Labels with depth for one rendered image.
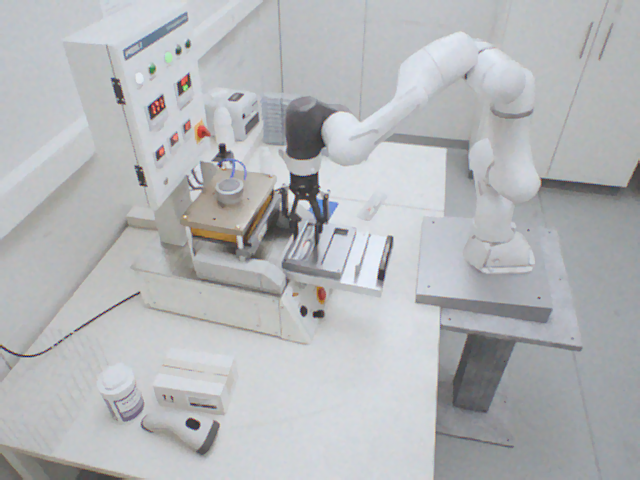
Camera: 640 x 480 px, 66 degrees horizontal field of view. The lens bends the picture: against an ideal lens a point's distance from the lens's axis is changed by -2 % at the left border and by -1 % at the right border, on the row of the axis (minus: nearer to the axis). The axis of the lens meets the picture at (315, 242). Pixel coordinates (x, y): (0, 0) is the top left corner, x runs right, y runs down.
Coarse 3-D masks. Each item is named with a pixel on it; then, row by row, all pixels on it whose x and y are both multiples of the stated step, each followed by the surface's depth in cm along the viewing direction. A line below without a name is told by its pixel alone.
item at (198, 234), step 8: (264, 208) 142; (256, 216) 139; (256, 224) 138; (192, 232) 137; (200, 232) 136; (208, 232) 135; (216, 232) 134; (248, 232) 134; (208, 240) 137; (216, 240) 136; (224, 240) 135; (232, 240) 134
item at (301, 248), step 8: (304, 224) 145; (312, 224) 145; (304, 232) 142; (312, 232) 142; (296, 240) 140; (304, 240) 140; (312, 240) 140; (296, 248) 137; (304, 248) 137; (288, 256) 135; (296, 256) 135; (304, 256) 135
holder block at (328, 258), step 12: (300, 228) 146; (324, 228) 146; (336, 228) 146; (348, 228) 145; (324, 240) 141; (336, 240) 144; (348, 240) 141; (288, 252) 137; (312, 252) 137; (324, 252) 137; (336, 252) 140; (348, 252) 138; (288, 264) 135; (300, 264) 134; (312, 264) 134; (324, 264) 136; (336, 264) 134; (336, 276) 133
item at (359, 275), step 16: (368, 240) 143; (384, 240) 145; (352, 256) 140; (368, 256) 140; (288, 272) 135; (352, 272) 135; (368, 272) 135; (336, 288) 134; (352, 288) 132; (368, 288) 131
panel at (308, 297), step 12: (288, 288) 137; (312, 288) 149; (324, 288) 156; (288, 300) 137; (300, 300) 142; (312, 300) 148; (324, 300) 155; (300, 312) 141; (312, 324) 146; (312, 336) 145
